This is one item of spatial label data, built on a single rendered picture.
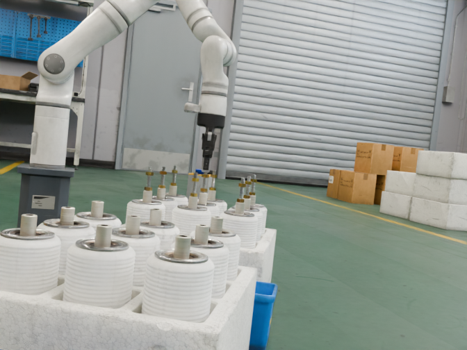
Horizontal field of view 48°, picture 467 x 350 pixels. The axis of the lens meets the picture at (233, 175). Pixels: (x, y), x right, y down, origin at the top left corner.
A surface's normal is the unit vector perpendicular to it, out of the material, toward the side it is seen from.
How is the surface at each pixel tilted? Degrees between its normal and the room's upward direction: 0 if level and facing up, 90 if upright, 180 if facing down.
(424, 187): 90
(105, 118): 90
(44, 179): 93
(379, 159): 90
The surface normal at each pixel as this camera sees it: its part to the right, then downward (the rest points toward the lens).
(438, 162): -0.95, -0.08
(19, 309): -0.17, 0.04
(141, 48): 0.28, 0.08
